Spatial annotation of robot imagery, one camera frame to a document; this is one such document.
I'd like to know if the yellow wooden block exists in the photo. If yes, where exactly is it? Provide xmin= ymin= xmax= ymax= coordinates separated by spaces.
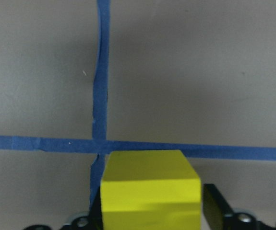
xmin=100 ymin=150 xmax=202 ymax=230

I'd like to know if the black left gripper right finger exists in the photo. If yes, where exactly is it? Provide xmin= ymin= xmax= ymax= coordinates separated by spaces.
xmin=201 ymin=183 xmax=258 ymax=230

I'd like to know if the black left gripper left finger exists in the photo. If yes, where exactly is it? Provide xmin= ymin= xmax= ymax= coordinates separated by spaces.
xmin=65 ymin=191 xmax=103 ymax=230

